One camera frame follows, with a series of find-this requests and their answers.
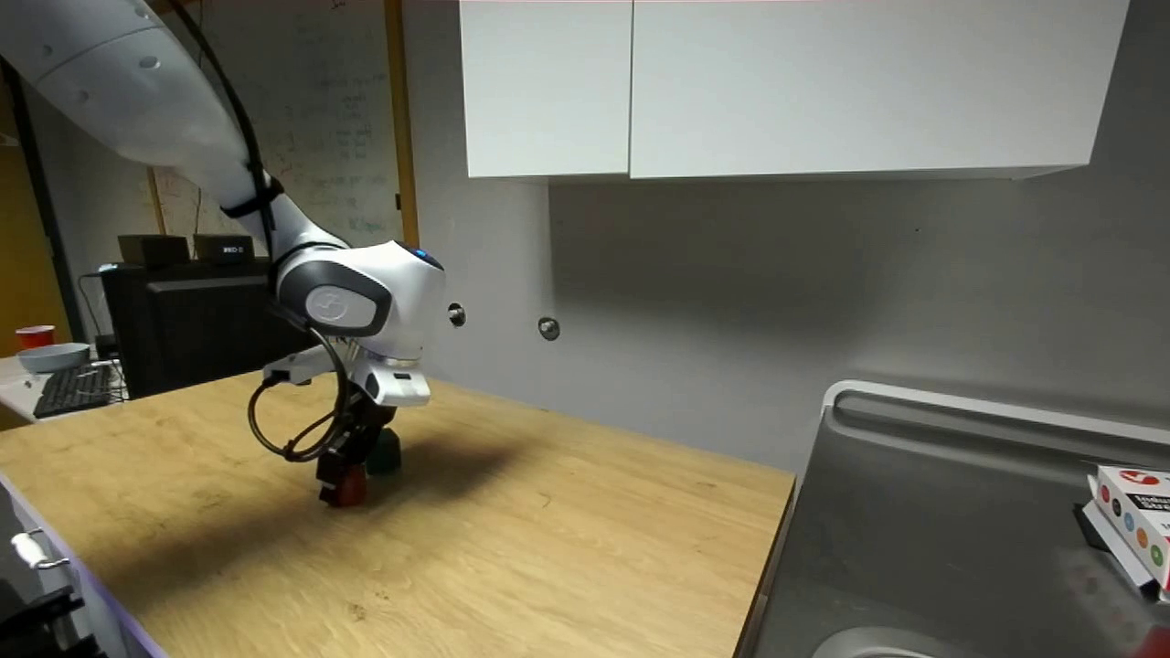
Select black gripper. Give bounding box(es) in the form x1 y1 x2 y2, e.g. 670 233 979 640
316 376 402 509

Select black equipment case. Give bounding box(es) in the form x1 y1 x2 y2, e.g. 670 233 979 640
100 258 316 401

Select black monitor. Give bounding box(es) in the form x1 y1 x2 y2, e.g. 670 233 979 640
112 230 193 275
191 230 259 265

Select black keyboard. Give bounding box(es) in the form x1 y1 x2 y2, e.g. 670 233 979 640
32 364 121 420

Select white bowl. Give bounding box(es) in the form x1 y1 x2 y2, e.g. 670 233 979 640
15 339 96 376

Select wood framed whiteboard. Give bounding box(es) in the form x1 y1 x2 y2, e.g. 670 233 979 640
144 0 429 265

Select metal table clamp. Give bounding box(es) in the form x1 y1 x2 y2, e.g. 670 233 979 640
0 482 93 658

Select red cup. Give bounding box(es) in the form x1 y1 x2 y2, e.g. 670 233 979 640
11 321 62 355

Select stainless steel sink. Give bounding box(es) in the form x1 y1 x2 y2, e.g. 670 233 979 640
734 376 1170 658

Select white box with coloured dots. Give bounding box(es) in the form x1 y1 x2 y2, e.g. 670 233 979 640
1078 462 1170 609

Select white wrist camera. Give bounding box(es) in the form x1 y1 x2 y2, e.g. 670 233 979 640
363 364 435 411

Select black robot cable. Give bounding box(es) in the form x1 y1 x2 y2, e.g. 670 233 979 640
157 0 358 464

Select white wall cabinet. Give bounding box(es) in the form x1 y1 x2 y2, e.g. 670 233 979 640
458 0 1135 183

